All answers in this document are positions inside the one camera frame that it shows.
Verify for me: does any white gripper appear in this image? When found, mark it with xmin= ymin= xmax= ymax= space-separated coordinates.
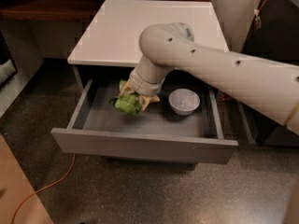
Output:
xmin=119 ymin=70 xmax=164 ymax=111

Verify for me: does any green rice chip bag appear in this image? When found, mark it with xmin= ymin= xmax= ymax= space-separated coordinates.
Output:
xmin=109 ymin=80 xmax=140 ymax=116

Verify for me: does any grey top drawer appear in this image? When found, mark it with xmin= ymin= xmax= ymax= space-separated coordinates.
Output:
xmin=51 ymin=76 xmax=238 ymax=164

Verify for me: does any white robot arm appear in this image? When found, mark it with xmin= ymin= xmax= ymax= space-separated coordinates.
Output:
xmin=121 ymin=23 xmax=299 ymax=133

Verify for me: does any grey drawer cabinet white top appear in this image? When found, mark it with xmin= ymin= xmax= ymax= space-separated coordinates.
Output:
xmin=67 ymin=0 xmax=236 ymax=172

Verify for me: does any white bowl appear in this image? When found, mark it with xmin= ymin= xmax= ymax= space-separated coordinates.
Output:
xmin=168 ymin=89 xmax=201 ymax=116

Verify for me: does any dark framed object at left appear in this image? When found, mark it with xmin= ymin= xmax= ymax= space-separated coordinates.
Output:
xmin=0 ymin=32 xmax=18 ymax=88

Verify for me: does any dark wooden shelf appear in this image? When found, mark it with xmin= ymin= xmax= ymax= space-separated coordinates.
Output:
xmin=0 ymin=0 xmax=211 ymax=24

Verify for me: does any orange cable on floor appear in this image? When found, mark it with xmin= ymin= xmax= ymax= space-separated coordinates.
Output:
xmin=10 ymin=152 xmax=77 ymax=224

